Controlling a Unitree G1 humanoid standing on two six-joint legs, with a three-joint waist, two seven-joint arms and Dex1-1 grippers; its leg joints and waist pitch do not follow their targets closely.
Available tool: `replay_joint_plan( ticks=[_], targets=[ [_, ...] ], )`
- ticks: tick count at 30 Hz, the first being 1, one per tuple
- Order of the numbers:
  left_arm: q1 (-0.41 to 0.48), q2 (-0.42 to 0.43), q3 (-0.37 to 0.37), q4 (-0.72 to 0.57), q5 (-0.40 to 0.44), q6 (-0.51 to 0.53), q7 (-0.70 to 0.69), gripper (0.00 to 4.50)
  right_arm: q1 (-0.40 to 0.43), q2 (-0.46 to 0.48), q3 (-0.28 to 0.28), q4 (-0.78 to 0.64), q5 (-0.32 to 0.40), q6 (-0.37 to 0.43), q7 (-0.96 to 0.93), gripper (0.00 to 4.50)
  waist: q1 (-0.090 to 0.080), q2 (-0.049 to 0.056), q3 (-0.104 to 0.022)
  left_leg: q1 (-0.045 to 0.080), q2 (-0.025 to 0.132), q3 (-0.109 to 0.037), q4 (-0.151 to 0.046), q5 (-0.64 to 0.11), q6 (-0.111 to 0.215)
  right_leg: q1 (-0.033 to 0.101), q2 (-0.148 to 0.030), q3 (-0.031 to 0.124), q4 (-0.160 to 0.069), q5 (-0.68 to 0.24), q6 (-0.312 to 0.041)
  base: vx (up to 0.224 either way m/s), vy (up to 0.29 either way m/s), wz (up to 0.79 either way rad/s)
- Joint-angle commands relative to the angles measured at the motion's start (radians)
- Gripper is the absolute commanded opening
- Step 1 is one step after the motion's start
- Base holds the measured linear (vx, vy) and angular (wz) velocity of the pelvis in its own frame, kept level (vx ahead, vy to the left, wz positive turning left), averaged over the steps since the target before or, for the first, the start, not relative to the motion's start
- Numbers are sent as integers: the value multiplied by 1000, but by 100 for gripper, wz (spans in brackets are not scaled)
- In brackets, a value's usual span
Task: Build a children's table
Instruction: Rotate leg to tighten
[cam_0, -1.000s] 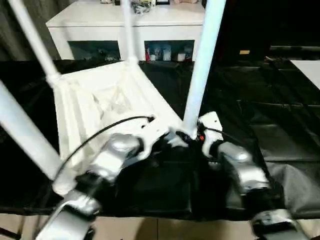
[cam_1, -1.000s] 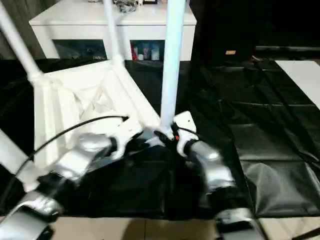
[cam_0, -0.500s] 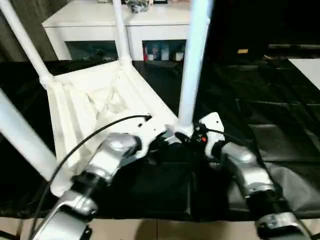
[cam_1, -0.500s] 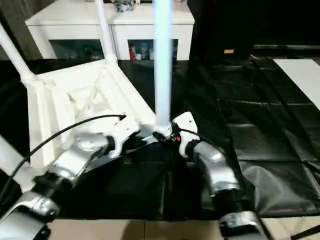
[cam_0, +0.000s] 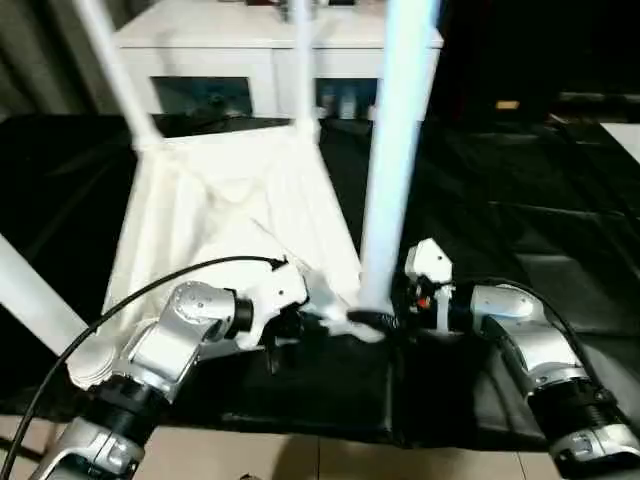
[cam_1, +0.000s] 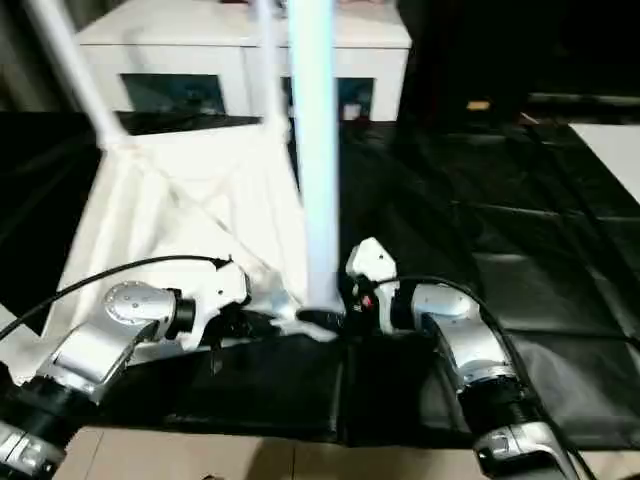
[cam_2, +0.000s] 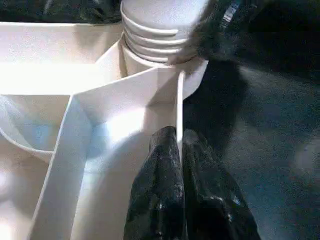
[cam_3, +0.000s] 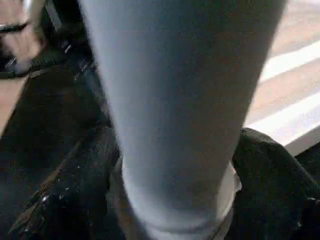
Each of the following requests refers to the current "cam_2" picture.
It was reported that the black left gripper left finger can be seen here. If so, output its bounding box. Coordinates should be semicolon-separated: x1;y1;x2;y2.
124;125;187;240

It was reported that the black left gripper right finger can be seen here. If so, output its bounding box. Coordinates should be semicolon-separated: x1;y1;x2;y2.
181;129;262;240

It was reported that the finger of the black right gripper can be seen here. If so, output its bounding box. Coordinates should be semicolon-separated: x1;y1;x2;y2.
171;0;253;65

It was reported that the white plastic table leg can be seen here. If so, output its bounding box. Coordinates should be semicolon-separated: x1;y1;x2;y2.
119;0;211;66

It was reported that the white plastic table top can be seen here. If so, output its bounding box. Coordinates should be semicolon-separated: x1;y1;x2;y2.
0;21;210;240

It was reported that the black mat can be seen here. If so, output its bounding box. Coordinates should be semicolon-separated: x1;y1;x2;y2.
0;0;320;240

